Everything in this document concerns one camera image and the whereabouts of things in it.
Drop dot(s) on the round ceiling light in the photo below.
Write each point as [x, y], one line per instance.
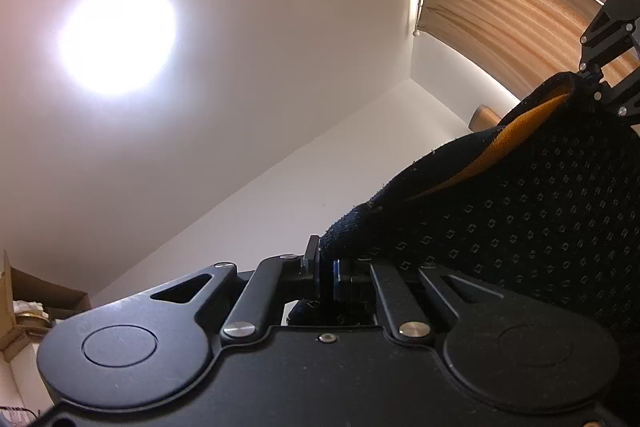
[117, 37]

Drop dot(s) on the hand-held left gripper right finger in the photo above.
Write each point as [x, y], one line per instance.
[340, 279]

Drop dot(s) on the navy patterned sweater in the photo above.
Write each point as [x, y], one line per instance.
[500, 232]

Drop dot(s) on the cardboard box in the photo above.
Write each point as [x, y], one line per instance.
[30, 287]

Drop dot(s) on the brown cardboard tube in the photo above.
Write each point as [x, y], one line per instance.
[485, 117]

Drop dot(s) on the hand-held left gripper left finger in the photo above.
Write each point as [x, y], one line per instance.
[315, 277]

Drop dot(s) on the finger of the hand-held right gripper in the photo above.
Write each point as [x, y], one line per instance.
[610, 32]
[625, 99]

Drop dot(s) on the white wardrobe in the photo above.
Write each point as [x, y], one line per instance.
[22, 382]

